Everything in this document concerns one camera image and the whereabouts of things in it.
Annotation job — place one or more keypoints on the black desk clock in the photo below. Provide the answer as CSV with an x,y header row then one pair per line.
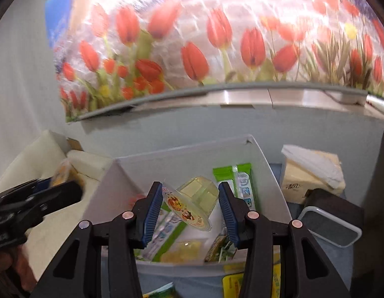
x,y
331,226

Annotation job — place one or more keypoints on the blue tablecloth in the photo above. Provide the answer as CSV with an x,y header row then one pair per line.
x,y
319,260

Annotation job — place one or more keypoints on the tulip wall poster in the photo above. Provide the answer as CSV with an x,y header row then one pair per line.
x,y
210,37

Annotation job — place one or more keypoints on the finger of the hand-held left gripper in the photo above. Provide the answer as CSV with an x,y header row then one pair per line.
x,y
58,197
27,187

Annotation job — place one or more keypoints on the metal wall ledge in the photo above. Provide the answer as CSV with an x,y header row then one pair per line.
x,y
241,96

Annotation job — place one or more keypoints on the white cardboard box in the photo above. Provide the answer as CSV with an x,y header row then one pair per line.
x,y
179,167

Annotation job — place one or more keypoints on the person's left hand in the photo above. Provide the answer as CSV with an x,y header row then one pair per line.
x,y
23,264

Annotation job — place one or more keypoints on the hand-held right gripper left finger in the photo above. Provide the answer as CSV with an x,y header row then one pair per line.
x,y
151,217

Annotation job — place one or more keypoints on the brown cardboard piece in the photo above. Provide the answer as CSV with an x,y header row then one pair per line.
x,y
75,144

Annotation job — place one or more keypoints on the yellow snack packet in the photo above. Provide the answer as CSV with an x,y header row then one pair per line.
x,y
232,285

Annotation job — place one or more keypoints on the pale yellow jelly cup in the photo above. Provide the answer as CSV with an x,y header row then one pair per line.
x,y
195,198

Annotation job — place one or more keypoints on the green candy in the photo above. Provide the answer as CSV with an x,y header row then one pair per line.
x,y
216,248

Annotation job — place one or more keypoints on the cream sofa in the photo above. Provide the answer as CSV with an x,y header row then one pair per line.
x,y
40,161

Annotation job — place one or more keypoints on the light green snack packet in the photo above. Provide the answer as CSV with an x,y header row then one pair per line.
x,y
161,291

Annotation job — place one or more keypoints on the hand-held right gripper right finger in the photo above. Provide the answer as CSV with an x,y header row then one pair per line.
x,y
229,217

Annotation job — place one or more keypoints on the yellow tissue box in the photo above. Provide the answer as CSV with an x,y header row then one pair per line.
x,y
303,177

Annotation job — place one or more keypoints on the orange jelly cup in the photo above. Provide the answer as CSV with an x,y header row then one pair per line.
x,y
63,173

